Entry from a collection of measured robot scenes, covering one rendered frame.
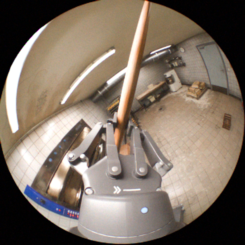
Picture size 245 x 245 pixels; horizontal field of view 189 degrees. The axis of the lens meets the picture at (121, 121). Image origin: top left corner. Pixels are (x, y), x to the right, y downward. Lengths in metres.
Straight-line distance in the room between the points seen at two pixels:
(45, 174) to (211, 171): 2.90
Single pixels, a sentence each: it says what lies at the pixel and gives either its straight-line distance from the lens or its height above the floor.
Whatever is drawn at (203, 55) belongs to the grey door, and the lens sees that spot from 4.29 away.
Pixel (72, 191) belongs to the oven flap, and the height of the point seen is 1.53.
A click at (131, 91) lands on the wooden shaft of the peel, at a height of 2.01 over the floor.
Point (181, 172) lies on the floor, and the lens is 2.08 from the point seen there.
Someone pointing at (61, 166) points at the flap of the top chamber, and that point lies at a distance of 1.35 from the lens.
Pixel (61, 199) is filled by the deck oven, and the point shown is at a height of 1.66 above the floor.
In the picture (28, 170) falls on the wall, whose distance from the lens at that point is 1.29.
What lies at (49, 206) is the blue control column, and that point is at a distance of 1.31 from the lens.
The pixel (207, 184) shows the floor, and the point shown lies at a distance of 2.13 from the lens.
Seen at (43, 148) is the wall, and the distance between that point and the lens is 1.34.
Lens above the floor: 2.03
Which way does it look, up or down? 20 degrees down
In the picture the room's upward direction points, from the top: 40 degrees counter-clockwise
